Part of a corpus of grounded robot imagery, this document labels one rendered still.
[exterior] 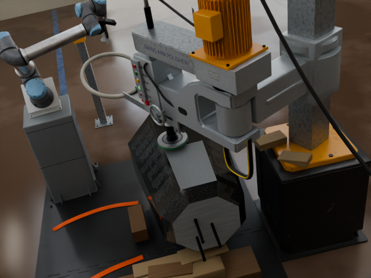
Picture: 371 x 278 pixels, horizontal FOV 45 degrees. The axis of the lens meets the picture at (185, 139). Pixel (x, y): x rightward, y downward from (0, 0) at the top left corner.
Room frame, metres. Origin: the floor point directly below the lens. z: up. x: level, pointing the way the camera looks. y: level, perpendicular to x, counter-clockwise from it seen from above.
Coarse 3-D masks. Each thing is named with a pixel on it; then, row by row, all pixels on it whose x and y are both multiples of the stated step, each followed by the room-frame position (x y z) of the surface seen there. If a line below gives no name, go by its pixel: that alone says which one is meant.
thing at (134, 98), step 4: (136, 88) 2.97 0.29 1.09; (124, 92) 2.92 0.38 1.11; (136, 92) 2.97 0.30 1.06; (128, 96) 2.86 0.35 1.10; (132, 96) 2.92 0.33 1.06; (136, 96) 2.91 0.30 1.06; (132, 100) 2.82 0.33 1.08; (136, 100) 2.78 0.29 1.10; (140, 100) 2.84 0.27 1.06; (136, 104) 2.79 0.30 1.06; (140, 104) 2.74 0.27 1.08; (144, 108) 2.71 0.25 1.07; (168, 120) 2.48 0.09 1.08; (172, 120) 2.45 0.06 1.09; (172, 124) 2.45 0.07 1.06; (180, 124) 2.39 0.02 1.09; (180, 128) 2.38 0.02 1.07
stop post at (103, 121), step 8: (80, 40) 4.34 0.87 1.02; (80, 48) 4.36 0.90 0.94; (80, 56) 4.35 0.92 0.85; (88, 56) 4.39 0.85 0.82; (88, 72) 4.36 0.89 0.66; (88, 80) 4.35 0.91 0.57; (96, 88) 4.36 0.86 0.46; (96, 96) 4.36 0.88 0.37; (96, 104) 4.35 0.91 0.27; (104, 112) 4.38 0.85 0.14; (96, 120) 4.45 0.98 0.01; (104, 120) 4.36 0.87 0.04; (112, 120) 4.39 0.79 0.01; (96, 128) 4.29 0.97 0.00
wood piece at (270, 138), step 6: (276, 132) 2.48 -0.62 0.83; (282, 132) 2.47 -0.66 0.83; (258, 138) 2.44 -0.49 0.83; (264, 138) 2.43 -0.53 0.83; (270, 138) 2.42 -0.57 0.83; (276, 138) 2.41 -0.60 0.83; (282, 138) 2.40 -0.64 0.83; (258, 144) 2.39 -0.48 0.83; (264, 144) 2.37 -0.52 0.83; (270, 144) 2.38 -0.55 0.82; (276, 144) 2.39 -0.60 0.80; (282, 144) 2.40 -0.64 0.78
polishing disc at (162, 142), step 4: (164, 132) 2.67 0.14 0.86; (176, 132) 2.64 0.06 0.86; (184, 132) 2.62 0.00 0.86; (160, 136) 2.63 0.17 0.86; (164, 136) 2.62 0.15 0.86; (180, 136) 2.59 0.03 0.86; (184, 136) 2.58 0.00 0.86; (160, 140) 2.58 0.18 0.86; (164, 140) 2.57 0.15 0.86; (176, 140) 2.55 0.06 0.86; (180, 140) 2.54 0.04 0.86; (184, 140) 2.53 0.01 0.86; (160, 144) 2.53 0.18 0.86; (164, 144) 2.53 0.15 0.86; (168, 144) 2.52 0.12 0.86; (172, 144) 2.51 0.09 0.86; (176, 144) 2.50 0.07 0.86; (180, 144) 2.49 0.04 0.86
